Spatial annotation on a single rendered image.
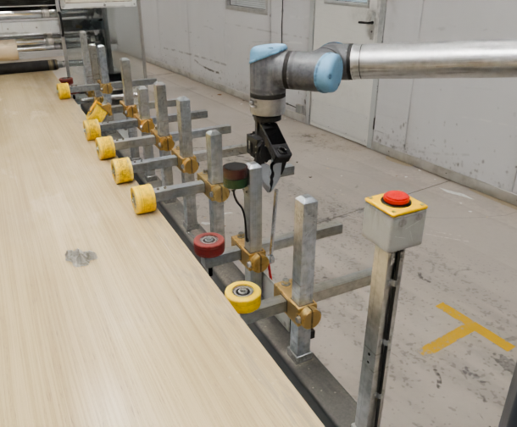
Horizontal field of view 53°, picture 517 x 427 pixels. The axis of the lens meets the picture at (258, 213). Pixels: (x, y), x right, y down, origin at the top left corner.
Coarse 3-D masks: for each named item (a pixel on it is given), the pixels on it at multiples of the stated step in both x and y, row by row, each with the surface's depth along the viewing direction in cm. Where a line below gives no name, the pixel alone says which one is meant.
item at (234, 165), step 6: (234, 162) 128; (228, 168) 124; (234, 168) 124; (240, 168) 124; (246, 186) 128; (234, 192) 128; (246, 192) 129; (234, 198) 129; (240, 204) 130; (246, 222) 133; (246, 228) 134; (246, 234) 135; (246, 240) 135
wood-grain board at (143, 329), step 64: (0, 128) 225; (64, 128) 225; (0, 192) 164; (64, 192) 164; (128, 192) 164; (0, 256) 129; (64, 256) 129; (128, 256) 129; (192, 256) 129; (0, 320) 106; (64, 320) 106; (128, 320) 106; (192, 320) 106; (0, 384) 91; (64, 384) 91; (128, 384) 91; (192, 384) 91; (256, 384) 91
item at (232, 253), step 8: (328, 224) 153; (336, 224) 153; (288, 232) 149; (320, 232) 151; (328, 232) 152; (336, 232) 154; (264, 240) 145; (280, 240) 145; (288, 240) 146; (232, 248) 140; (264, 248) 143; (280, 248) 146; (224, 256) 138; (232, 256) 139; (240, 256) 141; (208, 264) 137; (216, 264) 138
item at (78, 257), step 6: (66, 252) 129; (72, 252) 129; (78, 252) 128; (84, 252) 129; (90, 252) 128; (66, 258) 127; (72, 258) 127; (78, 258) 126; (84, 258) 126; (90, 258) 127; (96, 258) 128; (78, 264) 125; (84, 264) 125
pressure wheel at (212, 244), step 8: (208, 232) 139; (200, 240) 136; (208, 240) 135; (216, 240) 136; (224, 240) 136; (200, 248) 133; (208, 248) 132; (216, 248) 133; (224, 248) 136; (200, 256) 134; (208, 256) 133; (216, 256) 134; (208, 272) 140
